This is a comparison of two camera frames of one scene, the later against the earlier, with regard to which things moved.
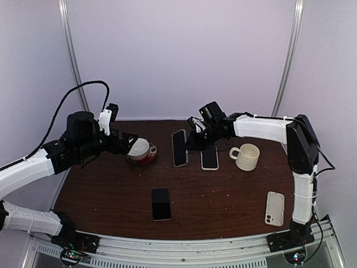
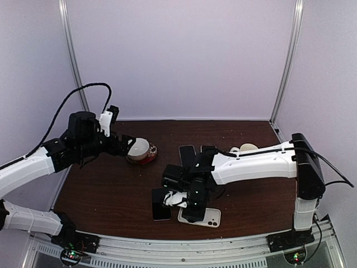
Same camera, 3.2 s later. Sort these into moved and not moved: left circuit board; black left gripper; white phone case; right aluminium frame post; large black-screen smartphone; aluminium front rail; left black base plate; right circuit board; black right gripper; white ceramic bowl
Moved: large black-screen smartphone; white phone case; black right gripper
Not moved: left circuit board; left black base plate; right circuit board; black left gripper; white ceramic bowl; aluminium front rail; right aluminium frame post
